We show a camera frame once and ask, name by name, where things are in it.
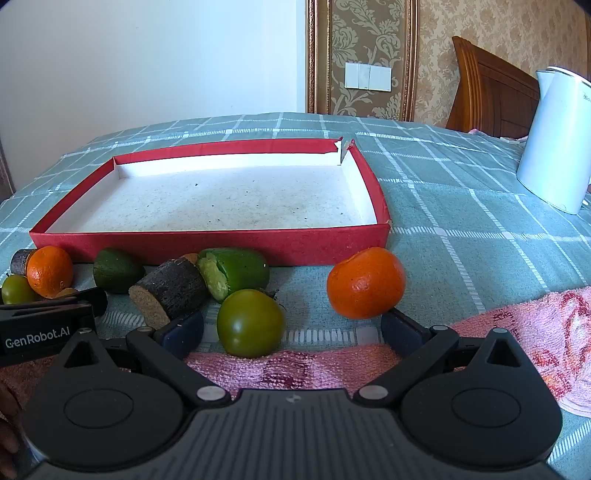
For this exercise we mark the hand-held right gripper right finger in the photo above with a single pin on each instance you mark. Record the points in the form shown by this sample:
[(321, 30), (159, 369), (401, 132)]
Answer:
[(400, 330)]

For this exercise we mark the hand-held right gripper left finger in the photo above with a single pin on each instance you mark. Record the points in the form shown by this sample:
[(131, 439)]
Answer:
[(182, 330)]

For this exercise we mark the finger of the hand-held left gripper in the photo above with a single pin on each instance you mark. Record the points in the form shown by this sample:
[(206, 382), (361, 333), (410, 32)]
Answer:
[(94, 297)]

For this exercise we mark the small brown longan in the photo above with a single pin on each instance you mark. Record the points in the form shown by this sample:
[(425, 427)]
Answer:
[(189, 256), (67, 292)]

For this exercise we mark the large dark sugarcane piece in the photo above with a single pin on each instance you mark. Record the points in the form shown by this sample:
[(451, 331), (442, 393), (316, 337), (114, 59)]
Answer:
[(175, 286)]

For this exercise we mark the small green tomato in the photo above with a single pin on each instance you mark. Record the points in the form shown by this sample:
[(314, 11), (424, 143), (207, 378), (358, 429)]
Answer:
[(16, 290)]

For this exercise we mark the small orange tangerine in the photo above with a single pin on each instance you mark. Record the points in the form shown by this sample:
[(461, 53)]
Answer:
[(48, 272)]

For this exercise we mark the large orange tangerine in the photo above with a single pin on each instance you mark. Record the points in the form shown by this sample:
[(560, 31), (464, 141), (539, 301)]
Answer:
[(364, 284)]

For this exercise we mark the large green tomato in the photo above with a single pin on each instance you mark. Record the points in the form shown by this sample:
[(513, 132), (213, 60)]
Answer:
[(249, 323)]

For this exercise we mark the small dark sugarcane piece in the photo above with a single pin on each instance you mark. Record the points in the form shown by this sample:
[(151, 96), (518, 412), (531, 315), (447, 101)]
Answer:
[(19, 262)]

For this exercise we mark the red cardboard box tray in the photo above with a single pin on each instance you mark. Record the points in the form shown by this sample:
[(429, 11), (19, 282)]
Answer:
[(207, 249)]

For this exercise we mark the green cucumber chunk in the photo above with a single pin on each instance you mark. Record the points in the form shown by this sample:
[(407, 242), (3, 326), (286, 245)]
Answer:
[(244, 270)]

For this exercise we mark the person's left hand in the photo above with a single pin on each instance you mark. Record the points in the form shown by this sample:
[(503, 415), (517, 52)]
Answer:
[(7, 429)]

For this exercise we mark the pink patterned towel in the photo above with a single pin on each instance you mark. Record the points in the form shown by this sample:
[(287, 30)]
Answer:
[(531, 332)]

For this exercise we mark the green plaid bedsheet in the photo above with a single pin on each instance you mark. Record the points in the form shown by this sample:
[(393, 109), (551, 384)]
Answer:
[(461, 207)]

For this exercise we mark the brown patterned curtain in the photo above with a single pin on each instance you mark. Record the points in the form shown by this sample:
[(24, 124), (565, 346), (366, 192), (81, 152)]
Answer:
[(4, 175)]

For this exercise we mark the pink crumpled cloth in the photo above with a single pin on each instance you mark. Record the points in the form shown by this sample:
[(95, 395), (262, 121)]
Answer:
[(475, 132)]

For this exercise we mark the white electric kettle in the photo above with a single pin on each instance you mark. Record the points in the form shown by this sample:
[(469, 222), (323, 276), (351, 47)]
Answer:
[(554, 138)]

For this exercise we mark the brown wooden headboard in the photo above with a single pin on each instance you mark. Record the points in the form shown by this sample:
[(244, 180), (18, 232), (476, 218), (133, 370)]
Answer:
[(489, 92)]

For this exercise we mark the white wall switch panel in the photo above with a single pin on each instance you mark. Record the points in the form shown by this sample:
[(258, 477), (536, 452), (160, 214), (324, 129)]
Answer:
[(369, 76)]

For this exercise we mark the gold wall panel frame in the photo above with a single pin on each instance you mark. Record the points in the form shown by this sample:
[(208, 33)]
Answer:
[(314, 55)]

